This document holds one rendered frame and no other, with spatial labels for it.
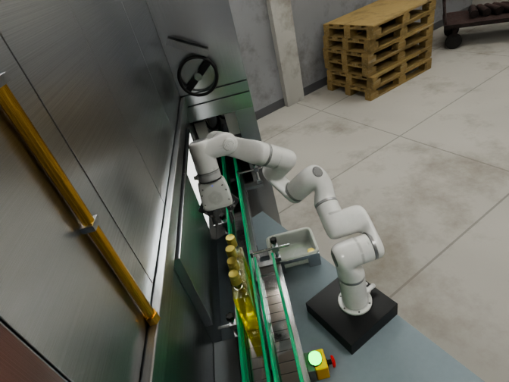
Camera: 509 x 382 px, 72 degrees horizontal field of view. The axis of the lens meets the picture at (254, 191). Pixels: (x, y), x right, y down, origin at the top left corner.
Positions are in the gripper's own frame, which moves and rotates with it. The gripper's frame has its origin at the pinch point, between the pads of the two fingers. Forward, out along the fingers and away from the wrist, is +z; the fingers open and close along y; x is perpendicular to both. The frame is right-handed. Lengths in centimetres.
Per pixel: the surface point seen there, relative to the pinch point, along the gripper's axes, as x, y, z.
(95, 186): -45, -16, -33
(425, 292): 64, 99, 113
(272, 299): 0.7, 8.6, 38.2
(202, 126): 105, -9, -18
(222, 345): -12.9, -12.4, 41.8
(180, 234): -12.2, -12.6, -4.0
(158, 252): -27.9, -15.5, -7.5
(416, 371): -27, 49, 59
